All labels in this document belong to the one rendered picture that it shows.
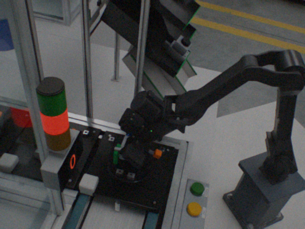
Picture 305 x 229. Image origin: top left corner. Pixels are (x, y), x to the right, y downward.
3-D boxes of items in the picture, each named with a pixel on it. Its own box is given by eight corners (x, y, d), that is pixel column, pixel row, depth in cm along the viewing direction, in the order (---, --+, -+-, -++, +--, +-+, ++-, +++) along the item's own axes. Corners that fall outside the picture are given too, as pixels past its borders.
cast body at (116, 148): (143, 151, 98) (144, 136, 93) (140, 163, 95) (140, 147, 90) (116, 146, 99) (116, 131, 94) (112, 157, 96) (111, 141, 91)
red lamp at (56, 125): (73, 120, 66) (71, 102, 63) (62, 137, 63) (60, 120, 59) (50, 114, 66) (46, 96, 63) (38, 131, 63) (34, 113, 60)
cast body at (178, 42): (184, 58, 107) (197, 44, 102) (180, 65, 104) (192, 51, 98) (164, 41, 106) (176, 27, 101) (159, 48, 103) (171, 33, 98)
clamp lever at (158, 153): (151, 163, 99) (162, 151, 94) (149, 168, 98) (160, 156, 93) (140, 158, 99) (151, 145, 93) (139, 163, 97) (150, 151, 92)
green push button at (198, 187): (204, 187, 101) (205, 183, 99) (202, 198, 98) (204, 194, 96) (191, 184, 101) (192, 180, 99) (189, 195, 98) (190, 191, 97)
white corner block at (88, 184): (99, 184, 98) (99, 176, 95) (94, 196, 94) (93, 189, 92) (84, 180, 98) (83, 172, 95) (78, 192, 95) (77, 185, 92)
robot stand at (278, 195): (282, 219, 106) (310, 186, 92) (247, 236, 101) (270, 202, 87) (255, 183, 115) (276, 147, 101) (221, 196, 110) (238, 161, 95)
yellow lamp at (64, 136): (74, 136, 70) (73, 120, 66) (65, 153, 66) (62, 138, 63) (52, 130, 70) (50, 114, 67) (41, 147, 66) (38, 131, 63)
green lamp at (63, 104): (71, 102, 63) (69, 82, 59) (60, 119, 59) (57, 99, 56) (46, 96, 63) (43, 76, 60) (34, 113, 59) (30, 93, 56)
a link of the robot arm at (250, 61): (298, 57, 71) (269, 26, 67) (306, 81, 65) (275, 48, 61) (199, 120, 88) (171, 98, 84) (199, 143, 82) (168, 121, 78)
